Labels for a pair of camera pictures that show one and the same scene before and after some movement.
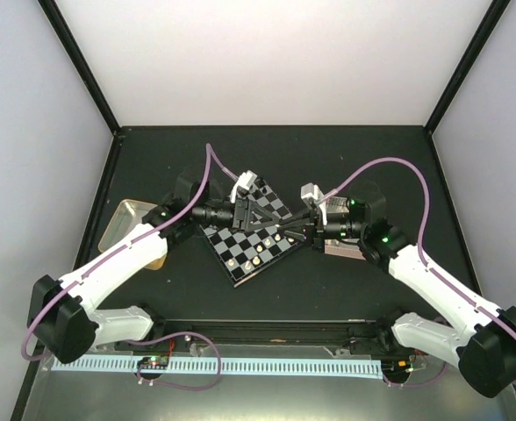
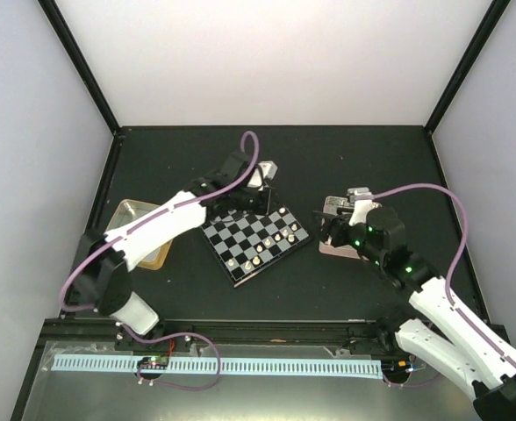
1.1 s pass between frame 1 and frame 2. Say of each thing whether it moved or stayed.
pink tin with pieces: stayed
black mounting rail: stayed
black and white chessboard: stayed
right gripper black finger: moved
